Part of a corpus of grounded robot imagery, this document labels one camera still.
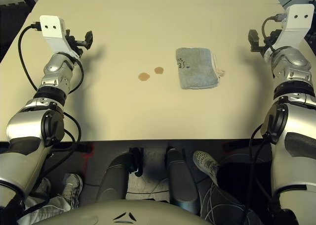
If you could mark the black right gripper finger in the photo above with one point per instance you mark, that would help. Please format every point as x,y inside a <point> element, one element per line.
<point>253,40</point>

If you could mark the dark grey right robot leg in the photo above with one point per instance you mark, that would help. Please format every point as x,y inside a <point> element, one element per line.
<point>182,180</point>

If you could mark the white perforated shoe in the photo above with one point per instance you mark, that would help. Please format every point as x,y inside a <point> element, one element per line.
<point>206,163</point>

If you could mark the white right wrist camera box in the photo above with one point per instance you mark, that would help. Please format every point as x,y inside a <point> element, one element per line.
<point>296,24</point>

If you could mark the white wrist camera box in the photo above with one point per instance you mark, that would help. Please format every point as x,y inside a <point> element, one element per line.
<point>53,34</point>
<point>296,24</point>

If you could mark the black foam mat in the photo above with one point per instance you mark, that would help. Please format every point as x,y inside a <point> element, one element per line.
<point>12,24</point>

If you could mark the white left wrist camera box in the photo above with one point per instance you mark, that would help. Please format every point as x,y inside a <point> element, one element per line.
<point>53,34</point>

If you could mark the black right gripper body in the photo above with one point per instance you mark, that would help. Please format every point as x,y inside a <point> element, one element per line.
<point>270,40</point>

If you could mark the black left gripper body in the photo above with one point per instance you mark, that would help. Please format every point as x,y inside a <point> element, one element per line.
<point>75,42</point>

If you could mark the pale grey robot torso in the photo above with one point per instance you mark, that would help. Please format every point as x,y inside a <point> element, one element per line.
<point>148,210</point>

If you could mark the dark grey left robot leg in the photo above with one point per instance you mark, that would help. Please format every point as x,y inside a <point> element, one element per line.
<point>113,175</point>

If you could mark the grey white sneaker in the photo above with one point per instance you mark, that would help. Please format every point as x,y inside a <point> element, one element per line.
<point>44,186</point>
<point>72,188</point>

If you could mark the brown water spot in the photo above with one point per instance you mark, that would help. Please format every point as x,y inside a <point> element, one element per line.
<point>143,76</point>
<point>158,70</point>

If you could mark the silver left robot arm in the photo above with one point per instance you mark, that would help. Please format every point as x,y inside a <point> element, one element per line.
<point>22,126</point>

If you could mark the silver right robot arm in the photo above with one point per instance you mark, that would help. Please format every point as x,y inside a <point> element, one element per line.
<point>293,126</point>

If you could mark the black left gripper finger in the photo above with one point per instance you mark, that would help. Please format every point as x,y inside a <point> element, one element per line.
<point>89,39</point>

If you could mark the grey blue rag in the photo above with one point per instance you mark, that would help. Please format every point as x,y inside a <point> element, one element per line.
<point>197,69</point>

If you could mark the dark grey robot leg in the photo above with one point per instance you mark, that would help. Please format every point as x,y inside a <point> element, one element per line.
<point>182,180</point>
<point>113,175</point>

